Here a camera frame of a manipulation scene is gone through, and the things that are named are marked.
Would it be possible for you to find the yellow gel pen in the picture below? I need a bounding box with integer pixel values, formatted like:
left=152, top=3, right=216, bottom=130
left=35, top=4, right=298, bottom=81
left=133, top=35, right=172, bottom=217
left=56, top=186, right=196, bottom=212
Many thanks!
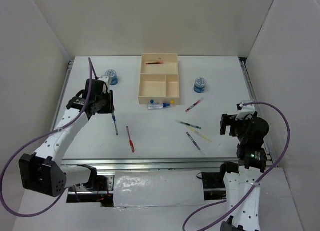
left=187, top=126, right=212, bottom=143

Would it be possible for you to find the magenta gel pen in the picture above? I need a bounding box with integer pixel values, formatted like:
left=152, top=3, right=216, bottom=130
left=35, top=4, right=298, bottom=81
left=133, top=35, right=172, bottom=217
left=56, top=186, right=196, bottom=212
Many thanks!
left=185, top=97, right=204, bottom=113

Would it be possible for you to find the purple gel pen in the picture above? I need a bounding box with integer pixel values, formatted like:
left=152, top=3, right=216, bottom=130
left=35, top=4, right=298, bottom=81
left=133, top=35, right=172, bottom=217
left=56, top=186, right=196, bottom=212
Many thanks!
left=186, top=132, right=205, bottom=156

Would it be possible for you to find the red capped pen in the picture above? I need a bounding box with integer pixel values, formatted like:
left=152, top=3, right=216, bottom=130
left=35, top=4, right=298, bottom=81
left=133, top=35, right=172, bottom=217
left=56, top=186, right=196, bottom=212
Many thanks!
left=126, top=126, right=135, bottom=153

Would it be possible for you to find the green gel pen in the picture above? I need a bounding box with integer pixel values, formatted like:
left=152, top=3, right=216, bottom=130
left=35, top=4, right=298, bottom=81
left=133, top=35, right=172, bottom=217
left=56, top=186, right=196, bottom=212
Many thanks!
left=175, top=120, right=202, bottom=130

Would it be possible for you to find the red gel pen clear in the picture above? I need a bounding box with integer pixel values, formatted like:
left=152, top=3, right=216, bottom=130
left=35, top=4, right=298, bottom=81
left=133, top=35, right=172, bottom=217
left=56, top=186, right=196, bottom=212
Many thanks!
left=145, top=62, right=164, bottom=65

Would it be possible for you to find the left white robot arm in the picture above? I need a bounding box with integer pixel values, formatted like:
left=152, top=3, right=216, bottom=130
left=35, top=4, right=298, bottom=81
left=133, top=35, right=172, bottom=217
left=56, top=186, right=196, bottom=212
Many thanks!
left=19, top=76, right=115, bottom=197

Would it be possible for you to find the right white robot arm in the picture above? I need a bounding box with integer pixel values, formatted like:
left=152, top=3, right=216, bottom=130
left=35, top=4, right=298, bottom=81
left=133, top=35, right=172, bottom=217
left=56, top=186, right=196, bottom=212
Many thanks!
left=218, top=113, right=269, bottom=231

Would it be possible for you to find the clear pushpin case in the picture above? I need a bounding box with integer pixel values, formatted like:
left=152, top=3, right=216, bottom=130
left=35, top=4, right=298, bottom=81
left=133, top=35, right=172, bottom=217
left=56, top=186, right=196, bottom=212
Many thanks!
left=147, top=99, right=175, bottom=111

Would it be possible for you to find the cream wooden organizer box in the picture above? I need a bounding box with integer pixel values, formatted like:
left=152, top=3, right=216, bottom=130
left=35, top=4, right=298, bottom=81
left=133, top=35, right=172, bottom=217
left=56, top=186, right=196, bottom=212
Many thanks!
left=138, top=53, right=181, bottom=105

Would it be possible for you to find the white foil front panel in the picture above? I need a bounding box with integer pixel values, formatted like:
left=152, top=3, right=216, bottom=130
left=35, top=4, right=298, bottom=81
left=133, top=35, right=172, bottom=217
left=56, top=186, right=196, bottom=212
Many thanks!
left=113, top=170, right=205, bottom=208

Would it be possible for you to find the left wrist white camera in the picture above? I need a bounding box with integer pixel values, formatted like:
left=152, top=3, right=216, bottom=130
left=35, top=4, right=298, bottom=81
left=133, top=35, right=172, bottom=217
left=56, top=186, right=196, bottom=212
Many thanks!
left=99, top=75, right=112, bottom=93

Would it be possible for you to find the wrist white camera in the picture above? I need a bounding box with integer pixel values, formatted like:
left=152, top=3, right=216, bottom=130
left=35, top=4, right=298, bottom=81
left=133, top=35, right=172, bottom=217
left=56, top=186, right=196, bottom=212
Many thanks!
left=236, top=100, right=256, bottom=120
left=99, top=75, right=112, bottom=93

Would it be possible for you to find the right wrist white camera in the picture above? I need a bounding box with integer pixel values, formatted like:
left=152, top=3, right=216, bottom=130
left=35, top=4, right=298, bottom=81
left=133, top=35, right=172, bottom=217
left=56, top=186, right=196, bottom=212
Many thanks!
left=236, top=100, right=256, bottom=120

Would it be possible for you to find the aluminium front rail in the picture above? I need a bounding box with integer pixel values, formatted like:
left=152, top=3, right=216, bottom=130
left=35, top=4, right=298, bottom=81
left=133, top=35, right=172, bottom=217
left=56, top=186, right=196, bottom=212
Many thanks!
left=61, top=157, right=238, bottom=172

